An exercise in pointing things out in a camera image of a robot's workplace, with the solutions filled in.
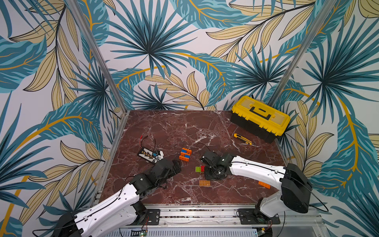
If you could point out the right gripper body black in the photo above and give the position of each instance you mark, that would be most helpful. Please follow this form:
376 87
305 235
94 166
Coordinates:
209 158

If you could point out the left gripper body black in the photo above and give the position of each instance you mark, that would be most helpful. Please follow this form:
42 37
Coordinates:
172 172

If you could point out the tan 2x4 lego brick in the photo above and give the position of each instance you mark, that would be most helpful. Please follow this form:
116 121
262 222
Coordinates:
204 183

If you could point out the orange 2x4 lego brick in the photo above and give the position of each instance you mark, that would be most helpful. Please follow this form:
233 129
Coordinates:
186 151
184 158

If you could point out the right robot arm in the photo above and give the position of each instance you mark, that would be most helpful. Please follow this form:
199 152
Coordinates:
293 187

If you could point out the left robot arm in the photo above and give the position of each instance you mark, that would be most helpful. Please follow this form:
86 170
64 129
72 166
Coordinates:
123 208

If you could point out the black charging board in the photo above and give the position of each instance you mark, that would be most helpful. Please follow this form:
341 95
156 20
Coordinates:
148 155

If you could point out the yellow utility knife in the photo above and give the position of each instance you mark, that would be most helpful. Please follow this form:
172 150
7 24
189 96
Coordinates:
243 139

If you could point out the yellow black toolbox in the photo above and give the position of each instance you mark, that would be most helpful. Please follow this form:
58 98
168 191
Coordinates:
259 119

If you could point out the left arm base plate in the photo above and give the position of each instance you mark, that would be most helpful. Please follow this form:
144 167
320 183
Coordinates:
151 216

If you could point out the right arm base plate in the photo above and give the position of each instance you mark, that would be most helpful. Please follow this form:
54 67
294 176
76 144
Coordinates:
251 216

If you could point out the aluminium front rail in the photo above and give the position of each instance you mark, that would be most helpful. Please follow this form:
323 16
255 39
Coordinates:
224 215

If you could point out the left aluminium frame post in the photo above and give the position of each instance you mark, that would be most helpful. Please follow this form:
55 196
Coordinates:
88 35

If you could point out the aluminium frame post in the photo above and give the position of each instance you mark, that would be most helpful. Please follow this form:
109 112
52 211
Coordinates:
309 37
88 35

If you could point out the right aluminium frame post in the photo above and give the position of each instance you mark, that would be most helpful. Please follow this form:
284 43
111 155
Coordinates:
309 37

